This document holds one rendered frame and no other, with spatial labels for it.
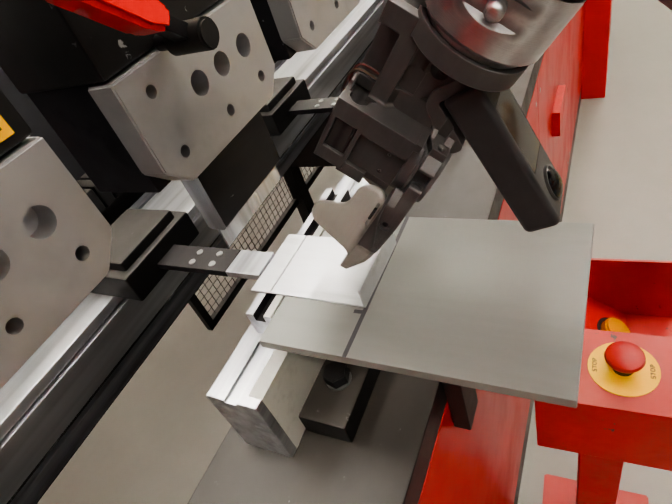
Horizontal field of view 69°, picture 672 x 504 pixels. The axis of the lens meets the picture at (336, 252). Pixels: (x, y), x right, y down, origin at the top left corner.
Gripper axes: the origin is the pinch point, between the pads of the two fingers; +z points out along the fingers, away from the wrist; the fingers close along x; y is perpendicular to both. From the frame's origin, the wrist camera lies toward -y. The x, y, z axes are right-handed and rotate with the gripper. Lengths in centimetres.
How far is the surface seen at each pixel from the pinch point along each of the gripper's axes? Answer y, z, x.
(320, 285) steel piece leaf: 1.3, 7.0, 2.4
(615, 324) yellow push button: -36.0, 11.2, -19.1
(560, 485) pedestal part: -70, 62, -21
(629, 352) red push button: -31.8, 4.4, -9.0
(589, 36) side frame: -53, 53, -214
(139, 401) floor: 30, 162, -16
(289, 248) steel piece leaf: 6.0, 10.9, -2.2
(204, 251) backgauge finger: 14.5, 17.6, -0.5
